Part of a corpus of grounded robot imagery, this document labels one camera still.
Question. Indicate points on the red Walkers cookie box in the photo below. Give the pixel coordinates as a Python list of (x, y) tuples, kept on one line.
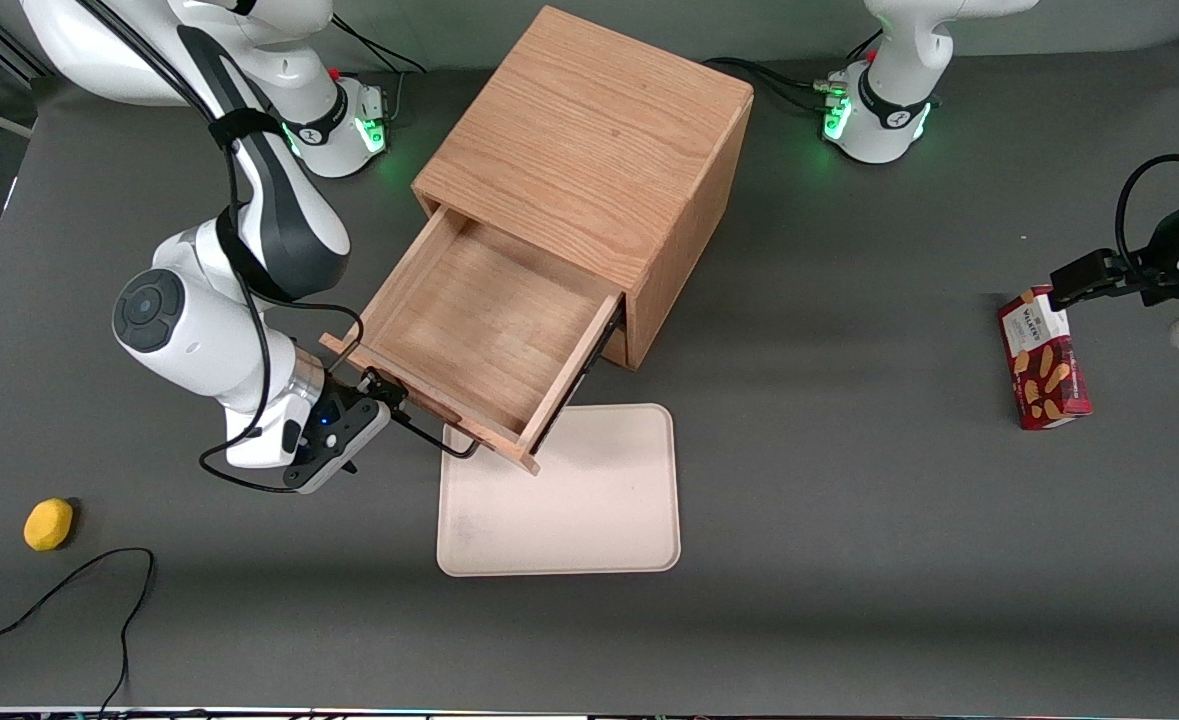
[(1049, 380)]

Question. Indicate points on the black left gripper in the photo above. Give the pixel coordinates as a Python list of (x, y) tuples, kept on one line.
[(1157, 264)]

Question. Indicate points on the oak wooden drawer cabinet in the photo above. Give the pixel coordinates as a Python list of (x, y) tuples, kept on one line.
[(599, 130)]

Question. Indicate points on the yellow lemon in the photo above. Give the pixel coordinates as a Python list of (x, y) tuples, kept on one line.
[(48, 525)]

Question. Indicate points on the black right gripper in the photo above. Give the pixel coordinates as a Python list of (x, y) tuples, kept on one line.
[(377, 386)]

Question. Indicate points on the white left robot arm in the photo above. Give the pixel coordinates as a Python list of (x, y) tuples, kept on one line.
[(899, 60)]

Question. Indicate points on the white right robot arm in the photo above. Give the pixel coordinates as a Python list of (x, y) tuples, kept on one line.
[(199, 340)]

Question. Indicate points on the beige plastic tray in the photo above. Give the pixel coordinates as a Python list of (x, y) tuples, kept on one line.
[(589, 510)]

